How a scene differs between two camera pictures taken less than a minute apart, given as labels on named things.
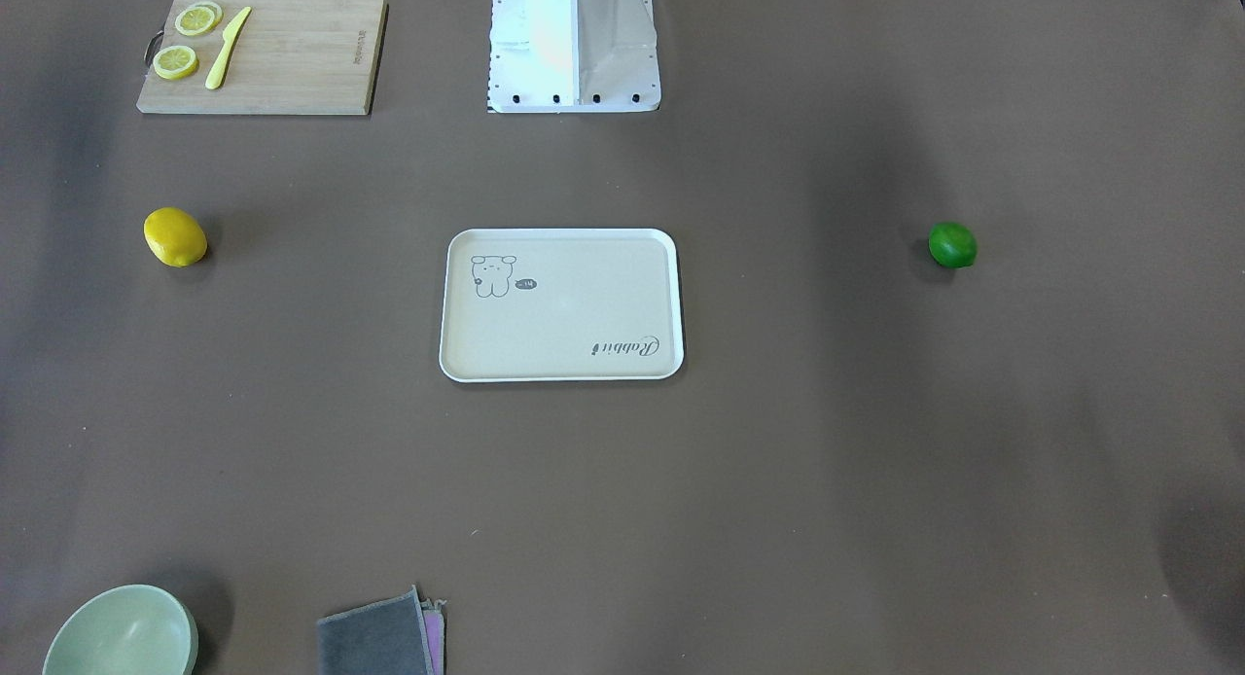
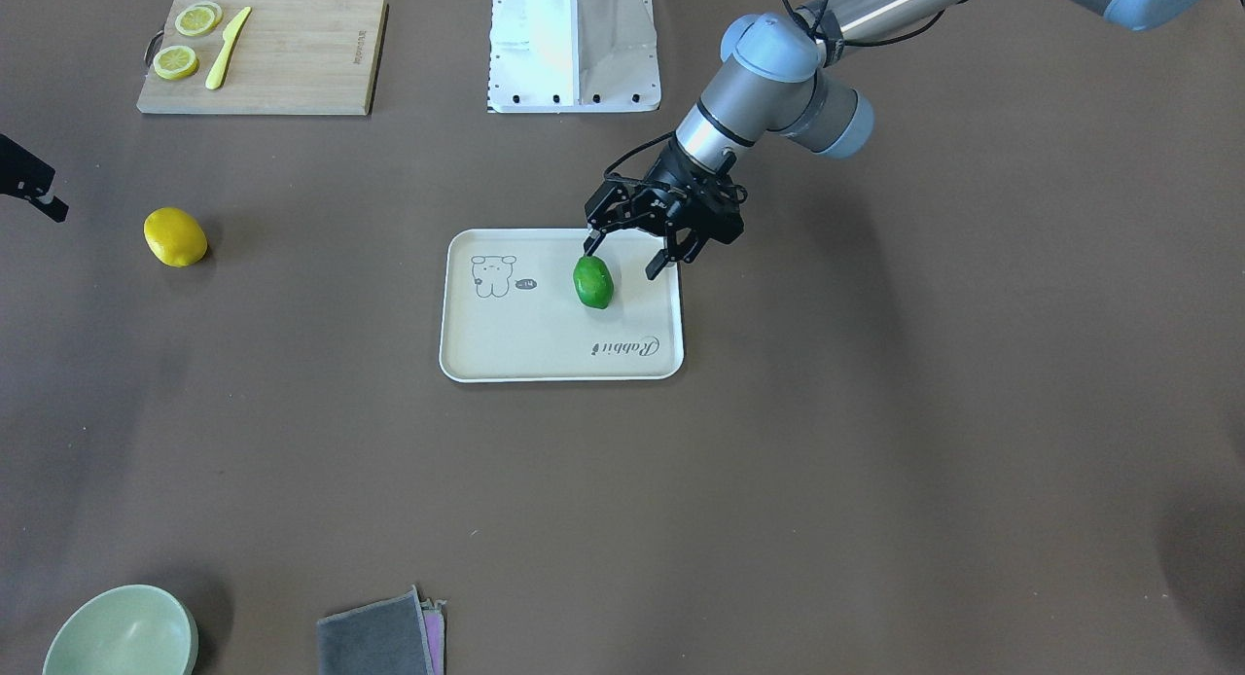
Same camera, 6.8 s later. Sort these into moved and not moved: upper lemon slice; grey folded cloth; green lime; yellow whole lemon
Moved: green lime
Not moved: grey folded cloth; upper lemon slice; yellow whole lemon
